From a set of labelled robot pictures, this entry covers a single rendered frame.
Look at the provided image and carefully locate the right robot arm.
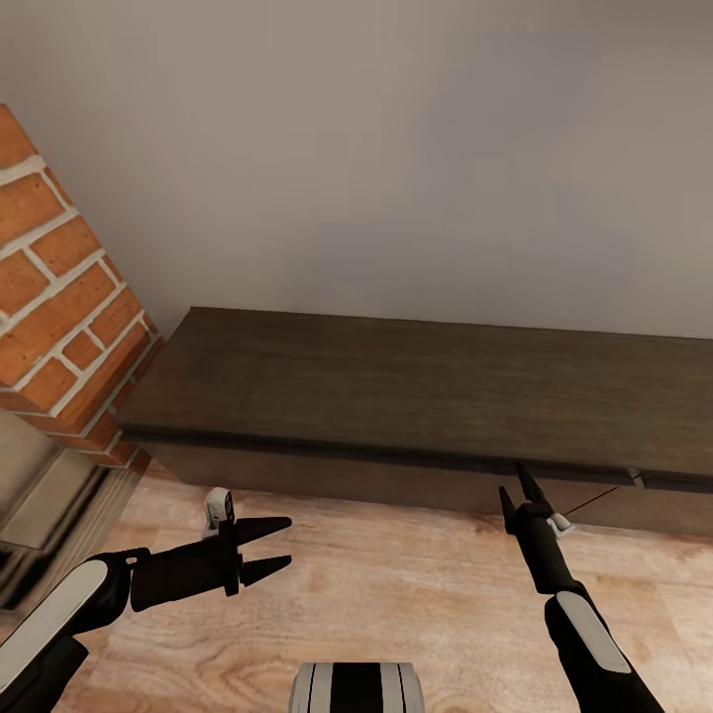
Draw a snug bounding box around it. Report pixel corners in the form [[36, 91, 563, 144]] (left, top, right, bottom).
[[499, 463, 664, 713]]

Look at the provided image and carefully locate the robot trunk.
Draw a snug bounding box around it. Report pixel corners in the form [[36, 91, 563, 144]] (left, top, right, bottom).
[[287, 662, 426, 713]]

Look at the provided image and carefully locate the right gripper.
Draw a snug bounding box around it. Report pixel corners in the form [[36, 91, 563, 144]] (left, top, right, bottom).
[[499, 463, 563, 565]]

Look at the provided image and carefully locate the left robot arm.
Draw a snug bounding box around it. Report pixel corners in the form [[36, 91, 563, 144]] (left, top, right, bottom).
[[0, 487, 292, 713]]

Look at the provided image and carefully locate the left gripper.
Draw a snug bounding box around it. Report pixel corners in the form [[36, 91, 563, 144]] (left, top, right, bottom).
[[166, 517, 292, 600]]

